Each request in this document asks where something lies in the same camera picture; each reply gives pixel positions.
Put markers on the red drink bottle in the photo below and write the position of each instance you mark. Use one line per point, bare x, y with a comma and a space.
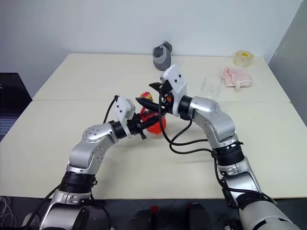
156, 129

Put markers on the clear tape roll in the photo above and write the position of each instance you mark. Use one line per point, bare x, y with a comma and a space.
243, 58

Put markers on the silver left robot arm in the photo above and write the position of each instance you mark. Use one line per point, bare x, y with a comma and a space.
84, 151

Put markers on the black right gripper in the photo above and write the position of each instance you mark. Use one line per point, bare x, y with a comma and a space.
166, 100

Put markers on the black laptop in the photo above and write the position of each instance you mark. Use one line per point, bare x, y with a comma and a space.
12, 100

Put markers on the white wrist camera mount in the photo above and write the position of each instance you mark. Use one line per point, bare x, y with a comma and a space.
177, 79
122, 107

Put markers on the pink folded towel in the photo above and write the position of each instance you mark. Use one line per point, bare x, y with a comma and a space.
236, 76

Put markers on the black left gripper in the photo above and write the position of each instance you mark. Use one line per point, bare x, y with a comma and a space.
135, 125

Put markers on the grey folded cloth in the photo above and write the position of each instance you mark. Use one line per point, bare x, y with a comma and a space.
161, 58

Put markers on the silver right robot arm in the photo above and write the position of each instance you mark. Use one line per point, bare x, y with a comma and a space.
217, 124

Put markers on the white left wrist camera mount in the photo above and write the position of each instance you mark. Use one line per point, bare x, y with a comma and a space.
122, 107

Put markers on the clear wine glass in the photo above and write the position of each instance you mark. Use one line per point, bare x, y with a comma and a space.
211, 86

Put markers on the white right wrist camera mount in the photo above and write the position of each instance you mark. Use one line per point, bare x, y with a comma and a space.
177, 79

